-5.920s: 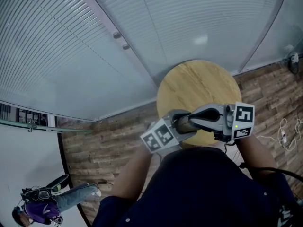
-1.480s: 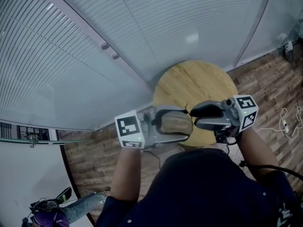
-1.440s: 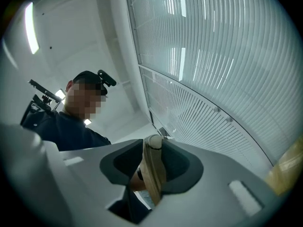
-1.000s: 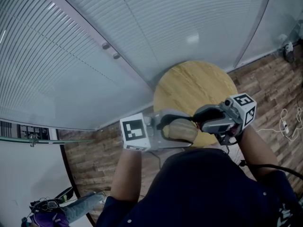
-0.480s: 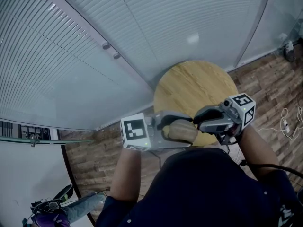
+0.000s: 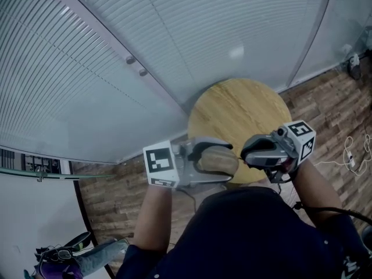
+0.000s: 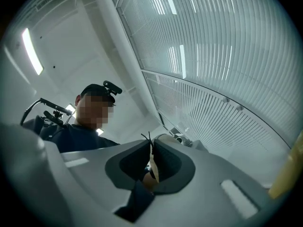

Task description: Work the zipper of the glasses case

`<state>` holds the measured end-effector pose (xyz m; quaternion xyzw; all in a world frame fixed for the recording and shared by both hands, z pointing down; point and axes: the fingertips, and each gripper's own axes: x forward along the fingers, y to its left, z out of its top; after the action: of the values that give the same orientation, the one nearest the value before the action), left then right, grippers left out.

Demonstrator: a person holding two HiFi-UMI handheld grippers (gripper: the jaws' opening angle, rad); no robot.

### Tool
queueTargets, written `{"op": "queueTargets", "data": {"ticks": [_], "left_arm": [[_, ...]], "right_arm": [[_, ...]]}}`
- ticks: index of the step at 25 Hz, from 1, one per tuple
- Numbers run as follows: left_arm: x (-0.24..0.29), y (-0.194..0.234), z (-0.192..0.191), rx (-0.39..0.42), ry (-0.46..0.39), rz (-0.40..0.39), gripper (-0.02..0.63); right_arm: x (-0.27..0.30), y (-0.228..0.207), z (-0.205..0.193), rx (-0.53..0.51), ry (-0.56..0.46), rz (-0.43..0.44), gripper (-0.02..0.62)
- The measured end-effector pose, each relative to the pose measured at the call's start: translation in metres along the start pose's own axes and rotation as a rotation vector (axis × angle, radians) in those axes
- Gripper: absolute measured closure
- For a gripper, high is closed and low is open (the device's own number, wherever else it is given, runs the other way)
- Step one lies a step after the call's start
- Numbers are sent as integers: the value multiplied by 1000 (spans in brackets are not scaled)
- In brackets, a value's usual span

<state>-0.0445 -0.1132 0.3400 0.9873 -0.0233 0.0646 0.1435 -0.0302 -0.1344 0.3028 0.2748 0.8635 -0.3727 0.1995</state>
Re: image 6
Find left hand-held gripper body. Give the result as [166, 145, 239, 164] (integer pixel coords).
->
[142, 139, 202, 189]

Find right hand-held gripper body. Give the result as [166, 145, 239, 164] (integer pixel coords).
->
[267, 120, 317, 184]

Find small brown pouch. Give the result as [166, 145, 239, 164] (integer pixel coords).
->
[199, 146, 239, 176]

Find person's right forearm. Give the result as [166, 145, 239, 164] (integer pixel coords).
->
[293, 155, 342, 221]

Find person's left forearm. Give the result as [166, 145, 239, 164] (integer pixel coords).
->
[132, 184, 173, 254]

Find round wooden side table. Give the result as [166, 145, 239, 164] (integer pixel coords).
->
[187, 78, 293, 185]

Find person's dark navy shirt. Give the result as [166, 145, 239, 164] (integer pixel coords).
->
[116, 186, 372, 279]

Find small black floor device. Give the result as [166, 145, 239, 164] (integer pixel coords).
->
[347, 52, 363, 80]

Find black oval panel green mark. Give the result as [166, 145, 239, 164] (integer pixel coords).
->
[63, 231, 92, 253]

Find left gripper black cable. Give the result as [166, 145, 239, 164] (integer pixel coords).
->
[177, 187, 197, 212]

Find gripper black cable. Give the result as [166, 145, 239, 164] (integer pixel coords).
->
[277, 181, 372, 226]
[177, 187, 197, 212]

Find white power strip with cable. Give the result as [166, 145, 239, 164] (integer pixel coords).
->
[313, 134, 372, 176]

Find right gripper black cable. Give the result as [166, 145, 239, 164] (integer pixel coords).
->
[277, 181, 372, 226]

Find black printed shoulder strap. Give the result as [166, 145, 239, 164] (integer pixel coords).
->
[341, 257, 361, 279]

